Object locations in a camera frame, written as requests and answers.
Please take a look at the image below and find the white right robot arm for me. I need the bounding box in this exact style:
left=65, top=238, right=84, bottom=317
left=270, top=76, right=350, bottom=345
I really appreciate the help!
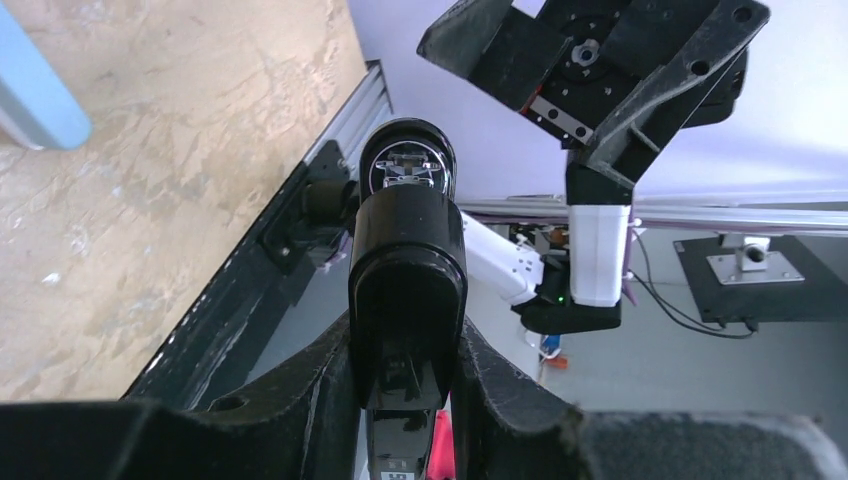
left=417, top=1, right=771, bottom=335

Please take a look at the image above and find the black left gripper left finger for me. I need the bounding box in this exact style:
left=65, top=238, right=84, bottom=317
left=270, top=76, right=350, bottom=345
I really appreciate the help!
left=1, top=317, right=360, bottom=479

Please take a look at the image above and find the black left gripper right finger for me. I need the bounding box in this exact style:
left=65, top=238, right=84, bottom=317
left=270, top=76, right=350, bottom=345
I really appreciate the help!
left=453, top=323, right=847, bottom=479

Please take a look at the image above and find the black stapler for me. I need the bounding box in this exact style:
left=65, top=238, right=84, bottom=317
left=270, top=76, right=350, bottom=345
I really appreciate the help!
left=348, top=118, right=468, bottom=479

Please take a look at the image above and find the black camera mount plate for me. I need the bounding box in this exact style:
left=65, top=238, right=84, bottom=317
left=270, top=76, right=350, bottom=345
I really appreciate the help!
left=674, top=236, right=847, bottom=325

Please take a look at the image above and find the light blue stapler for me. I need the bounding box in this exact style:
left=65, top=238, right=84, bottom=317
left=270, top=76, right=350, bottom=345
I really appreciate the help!
left=1, top=6, right=92, bottom=151

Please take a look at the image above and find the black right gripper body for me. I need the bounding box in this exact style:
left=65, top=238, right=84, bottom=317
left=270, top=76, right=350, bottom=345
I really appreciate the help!
left=518, top=1, right=748, bottom=184

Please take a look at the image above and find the aluminium frame rail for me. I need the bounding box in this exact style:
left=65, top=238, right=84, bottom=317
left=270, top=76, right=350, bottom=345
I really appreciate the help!
left=303, top=61, right=847, bottom=237

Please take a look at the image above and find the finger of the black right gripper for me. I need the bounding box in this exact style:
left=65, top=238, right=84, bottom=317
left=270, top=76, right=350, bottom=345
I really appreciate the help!
left=580, top=1, right=771, bottom=167
left=417, top=0, right=568, bottom=112

